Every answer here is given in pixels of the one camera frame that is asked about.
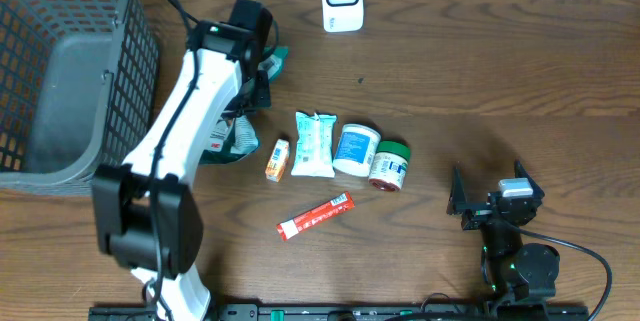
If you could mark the orange Kleenex tissue pack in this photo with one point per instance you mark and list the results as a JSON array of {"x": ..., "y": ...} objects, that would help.
[{"x": 278, "y": 160}]

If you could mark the green lid jar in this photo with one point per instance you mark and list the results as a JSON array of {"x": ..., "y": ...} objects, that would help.
[{"x": 389, "y": 166}]

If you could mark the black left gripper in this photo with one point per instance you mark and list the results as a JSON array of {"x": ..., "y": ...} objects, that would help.
[{"x": 266, "y": 102}]

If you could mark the mint green wipes pack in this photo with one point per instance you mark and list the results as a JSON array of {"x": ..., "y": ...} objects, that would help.
[{"x": 313, "y": 156}]

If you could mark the red snack bar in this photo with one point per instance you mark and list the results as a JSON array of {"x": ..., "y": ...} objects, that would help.
[{"x": 334, "y": 207}]

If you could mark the green white 3M package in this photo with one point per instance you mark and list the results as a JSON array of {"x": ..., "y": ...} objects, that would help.
[{"x": 233, "y": 139}]

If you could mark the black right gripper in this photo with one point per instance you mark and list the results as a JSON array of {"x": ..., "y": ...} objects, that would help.
[{"x": 459, "y": 203}]

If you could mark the grey plastic mesh basket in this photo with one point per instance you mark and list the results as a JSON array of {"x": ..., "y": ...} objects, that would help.
[{"x": 77, "y": 87}]

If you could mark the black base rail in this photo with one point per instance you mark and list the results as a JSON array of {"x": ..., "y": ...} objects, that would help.
[{"x": 433, "y": 311}]

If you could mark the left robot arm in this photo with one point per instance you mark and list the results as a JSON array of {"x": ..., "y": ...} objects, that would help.
[{"x": 145, "y": 214}]

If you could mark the white blue label jar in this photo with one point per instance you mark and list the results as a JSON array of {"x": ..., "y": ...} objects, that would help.
[{"x": 356, "y": 149}]

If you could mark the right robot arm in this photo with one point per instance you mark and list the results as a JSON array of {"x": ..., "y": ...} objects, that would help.
[{"x": 518, "y": 273}]

